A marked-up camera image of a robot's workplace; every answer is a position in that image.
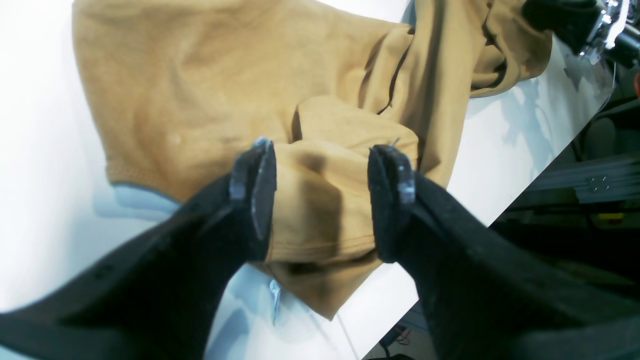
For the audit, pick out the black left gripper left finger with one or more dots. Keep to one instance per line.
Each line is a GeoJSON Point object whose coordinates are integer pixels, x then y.
{"type": "Point", "coordinates": [155, 297]}

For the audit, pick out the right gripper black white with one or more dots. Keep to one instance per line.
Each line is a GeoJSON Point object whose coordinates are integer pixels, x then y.
{"type": "Point", "coordinates": [592, 29]}

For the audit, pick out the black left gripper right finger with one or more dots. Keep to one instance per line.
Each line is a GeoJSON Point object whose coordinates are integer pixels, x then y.
{"type": "Point", "coordinates": [482, 297]}

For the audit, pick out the tan t-shirt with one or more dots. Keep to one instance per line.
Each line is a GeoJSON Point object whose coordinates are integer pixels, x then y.
{"type": "Point", "coordinates": [178, 88]}

